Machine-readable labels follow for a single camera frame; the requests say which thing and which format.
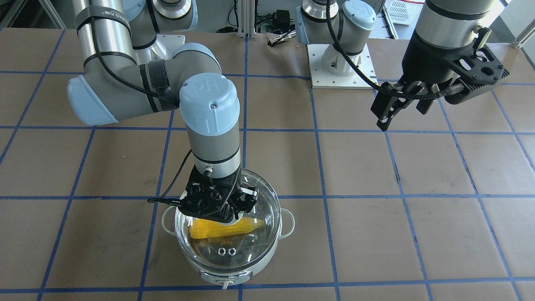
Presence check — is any white cooking pot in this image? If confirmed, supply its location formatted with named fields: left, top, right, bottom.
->
left=162, top=168, right=296, bottom=290

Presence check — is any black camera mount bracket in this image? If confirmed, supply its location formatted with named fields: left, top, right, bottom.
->
left=444, top=26, right=510, bottom=105

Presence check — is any glass pot lid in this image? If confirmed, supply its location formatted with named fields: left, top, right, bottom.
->
left=175, top=169, right=281, bottom=273

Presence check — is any brown paper table cover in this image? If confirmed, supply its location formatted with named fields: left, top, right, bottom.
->
left=0, top=28, right=535, bottom=301

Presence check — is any yellow corn cob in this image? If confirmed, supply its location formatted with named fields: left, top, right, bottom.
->
left=190, top=217, right=265, bottom=239

